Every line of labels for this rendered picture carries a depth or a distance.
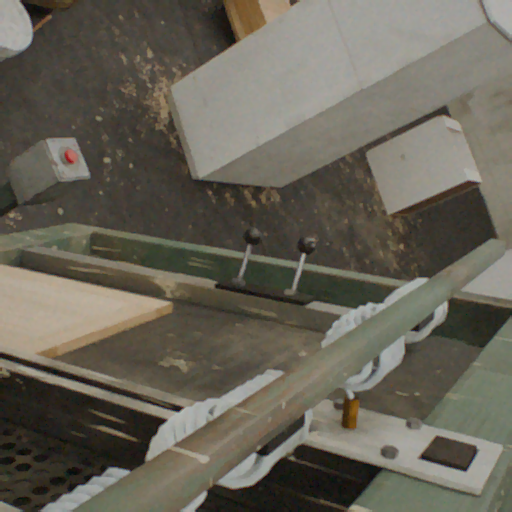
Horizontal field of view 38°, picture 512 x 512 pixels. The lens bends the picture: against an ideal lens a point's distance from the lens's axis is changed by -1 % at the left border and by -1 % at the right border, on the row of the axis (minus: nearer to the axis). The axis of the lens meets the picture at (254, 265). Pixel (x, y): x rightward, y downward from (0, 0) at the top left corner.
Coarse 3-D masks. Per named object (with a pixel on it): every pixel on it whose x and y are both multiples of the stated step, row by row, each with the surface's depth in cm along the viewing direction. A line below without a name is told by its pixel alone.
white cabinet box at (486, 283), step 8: (504, 256) 462; (496, 264) 465; (504, 264) 463; (488, 272) 468; (496, 272) 465; (504, 272) 463; (480, 280) 471; (488, 280) 468; (496, 280) 466; (504, 280) 463; (464, 288) 477; (472, 288) 474; (480, 288) 471; (488, 288) 468; (496, 288) 466; (504, 288) 463; (496, 296) 466; (504, 296) 463
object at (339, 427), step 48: (0, 384) 95; (48, 384) 90; (96, 384) 92; (48, 432) 92; (96, 432) 88; (144, 432) 84; (336, 432) 73; (384, 432) 73; (432, 432) 74; (288, 480) 76; (336, 480) 73; (432, 480) 66; (480, 480) 65
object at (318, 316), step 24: (24, 264) 174; (48, 264) 171; (72, 264) 167; (96, 264) 164; (120, 264) 165; (144, 288) 158; (168, 288) 155; (192, 288) 152; (240, 312) 147; (264, 312) 145; (288, 312) 142; (312, 312) 140; (336, 312) 138
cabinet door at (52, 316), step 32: (0, 288) 149; (32, 288) 151; (64, 288) 151; (96, 288) 152; (0, 320) 130; (32, 320) 131; (64, 320) 132; (96, 320) 132; (128, 320) 134; (32, 352) 114; (64, 352) 120
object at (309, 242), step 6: (300, 240) 145; (306, 240) 145; (312, 240) 145; (300, 246) 145; (306, 246) 144; (312, 246) 145; (300, 252) 146; (306, 252) 145; (312, 252) 146; (300, 258) 145; (300, 264) 145; (300, 270) 145; (294, 276) 145; (294, 282) 144; (294, 288) 144; (288, 294) 143; (294, 294) 143
